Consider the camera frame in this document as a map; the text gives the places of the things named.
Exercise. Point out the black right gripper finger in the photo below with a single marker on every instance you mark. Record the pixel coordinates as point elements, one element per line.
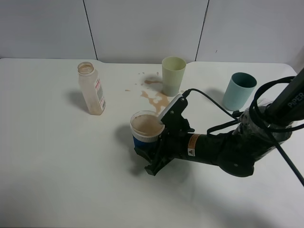
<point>156,163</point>
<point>148,153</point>

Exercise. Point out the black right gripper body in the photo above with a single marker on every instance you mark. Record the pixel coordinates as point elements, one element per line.
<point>169,147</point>

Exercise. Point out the blue sleeved coffee cup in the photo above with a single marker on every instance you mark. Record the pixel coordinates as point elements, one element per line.
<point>145,129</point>

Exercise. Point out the clear plastic drink bottle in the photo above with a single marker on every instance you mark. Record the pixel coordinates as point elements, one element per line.
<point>91,88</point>

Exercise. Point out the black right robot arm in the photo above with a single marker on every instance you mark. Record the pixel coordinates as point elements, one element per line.
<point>234,146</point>

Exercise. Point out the spilled brown beverage puddle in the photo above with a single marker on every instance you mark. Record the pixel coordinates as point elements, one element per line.
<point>145,92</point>

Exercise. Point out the pale green plastic cup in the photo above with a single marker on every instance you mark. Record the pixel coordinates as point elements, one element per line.
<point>173,69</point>

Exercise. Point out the teal plastic cup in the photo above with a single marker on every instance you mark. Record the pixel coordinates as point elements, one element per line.
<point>238,91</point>

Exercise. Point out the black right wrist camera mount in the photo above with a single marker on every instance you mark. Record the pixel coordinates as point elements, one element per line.
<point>172,119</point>

